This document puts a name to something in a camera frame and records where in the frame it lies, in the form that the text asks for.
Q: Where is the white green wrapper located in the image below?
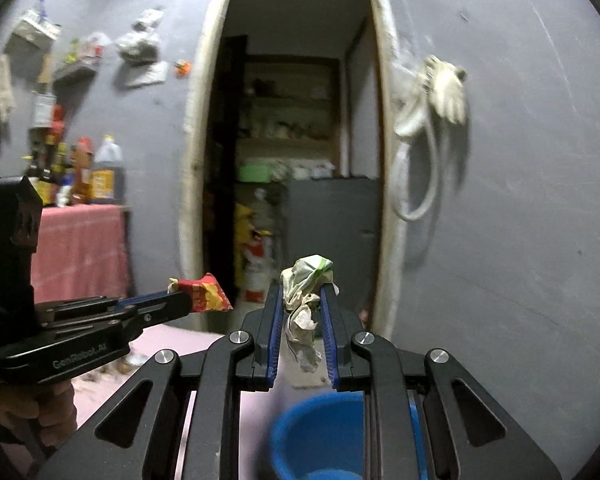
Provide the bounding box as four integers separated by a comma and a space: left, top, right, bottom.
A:
280, 255, 339, 373

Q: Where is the grey refrigerator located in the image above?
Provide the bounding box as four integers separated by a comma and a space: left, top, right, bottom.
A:
283, 177, 380, 314

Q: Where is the green plastic box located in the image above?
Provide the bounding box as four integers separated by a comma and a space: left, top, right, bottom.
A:
238, 162, 272, 183

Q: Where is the red yellow snack wrapper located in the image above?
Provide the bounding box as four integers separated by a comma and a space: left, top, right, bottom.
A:
168, 273, 233, 313

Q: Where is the large oil jug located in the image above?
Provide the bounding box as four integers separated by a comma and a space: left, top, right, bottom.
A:
91, 134, 125, 205

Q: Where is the dark sauce bottle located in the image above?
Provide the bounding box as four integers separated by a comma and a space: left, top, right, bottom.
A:
26, 136, 56, 207

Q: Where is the orange sauce bottle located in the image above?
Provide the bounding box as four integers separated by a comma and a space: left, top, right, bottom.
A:
71, 136, 93, 205

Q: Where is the wall wire shelf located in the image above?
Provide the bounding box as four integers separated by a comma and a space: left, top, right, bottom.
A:
53, 60, 99, 84

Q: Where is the blue plastic bucket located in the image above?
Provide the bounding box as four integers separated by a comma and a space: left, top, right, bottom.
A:
268, 392, 372, 479

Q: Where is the red white sack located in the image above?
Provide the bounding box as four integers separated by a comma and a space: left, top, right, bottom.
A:
242, 232, 273, 304

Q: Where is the pink checked cloth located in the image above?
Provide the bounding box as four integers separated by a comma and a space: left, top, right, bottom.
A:
31, 205, 129, 304

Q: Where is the left hand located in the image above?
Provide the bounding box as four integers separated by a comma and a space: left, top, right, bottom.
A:
0, 380, 78, 446

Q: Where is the pink floral table cloth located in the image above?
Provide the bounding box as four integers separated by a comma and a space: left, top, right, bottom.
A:
37, 330, 268, 479

